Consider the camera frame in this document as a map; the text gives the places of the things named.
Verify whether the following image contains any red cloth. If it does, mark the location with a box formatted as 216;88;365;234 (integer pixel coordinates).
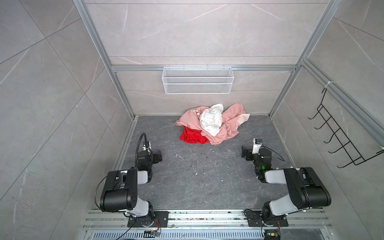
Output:
180;127;210;145

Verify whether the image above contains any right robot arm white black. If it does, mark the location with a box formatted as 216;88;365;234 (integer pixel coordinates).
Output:
241;146;332;227

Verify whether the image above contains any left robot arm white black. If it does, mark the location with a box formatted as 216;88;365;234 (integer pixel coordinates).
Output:
99;150;163;227

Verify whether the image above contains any pink cloth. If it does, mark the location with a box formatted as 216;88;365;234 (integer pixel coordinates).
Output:
175;103;250;145

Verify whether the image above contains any white cloth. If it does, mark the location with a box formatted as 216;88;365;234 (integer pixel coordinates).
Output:
200;104;224;137

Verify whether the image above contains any metal floor grate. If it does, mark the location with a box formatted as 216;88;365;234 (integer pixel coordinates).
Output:
85;229;325;240

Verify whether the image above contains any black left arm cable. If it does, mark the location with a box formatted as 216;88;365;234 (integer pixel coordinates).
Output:
134;132;149;169

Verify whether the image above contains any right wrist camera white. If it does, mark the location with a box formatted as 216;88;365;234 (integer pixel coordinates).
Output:
252;138;263;154

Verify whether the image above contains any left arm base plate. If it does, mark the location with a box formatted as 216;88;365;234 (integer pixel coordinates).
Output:
127;211;170;228

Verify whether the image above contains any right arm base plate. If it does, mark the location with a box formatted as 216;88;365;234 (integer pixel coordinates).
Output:
243;209;289;228

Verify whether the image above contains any white wire mesh basket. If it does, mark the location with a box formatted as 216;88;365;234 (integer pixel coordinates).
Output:
162;67;234;95

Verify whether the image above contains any aluminium rail base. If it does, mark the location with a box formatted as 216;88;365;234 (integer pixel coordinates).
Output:
81;209;333;230

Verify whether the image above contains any black wire hook rack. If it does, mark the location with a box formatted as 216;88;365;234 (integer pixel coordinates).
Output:
308;88;384;169

